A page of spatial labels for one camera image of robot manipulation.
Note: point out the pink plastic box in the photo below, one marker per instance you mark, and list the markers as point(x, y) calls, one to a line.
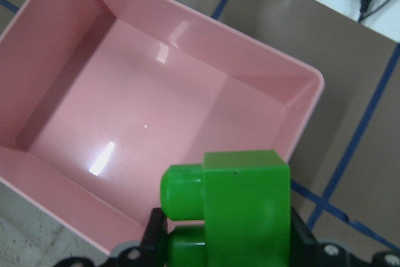
point(99, 97)

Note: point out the green toy block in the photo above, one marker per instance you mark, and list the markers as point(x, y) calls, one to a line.
point(243, 197)

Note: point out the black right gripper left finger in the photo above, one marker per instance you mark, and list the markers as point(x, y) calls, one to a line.
point(154, 243)

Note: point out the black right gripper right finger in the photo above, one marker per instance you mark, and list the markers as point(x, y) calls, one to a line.
point(303, 244)

